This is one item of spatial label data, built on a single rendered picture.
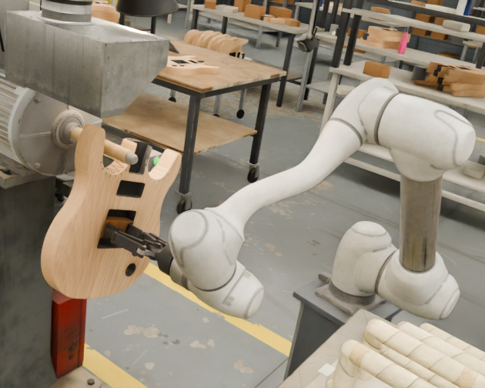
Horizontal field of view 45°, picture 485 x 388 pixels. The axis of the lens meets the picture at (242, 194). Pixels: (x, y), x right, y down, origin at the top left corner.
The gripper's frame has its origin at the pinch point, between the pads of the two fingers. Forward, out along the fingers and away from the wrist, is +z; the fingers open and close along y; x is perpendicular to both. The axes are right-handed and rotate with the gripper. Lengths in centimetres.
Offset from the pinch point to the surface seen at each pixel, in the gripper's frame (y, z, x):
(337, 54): 325, 116, 112
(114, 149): -9.0, 0.6, 18.9
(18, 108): -20.1, 21.4, 20.4
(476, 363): 3, -83, 8
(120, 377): 82, 43, -82
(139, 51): -22.3, -10.2, 40.5
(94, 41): -31, -7, 39
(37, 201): 4.4, 34.4, -5.1
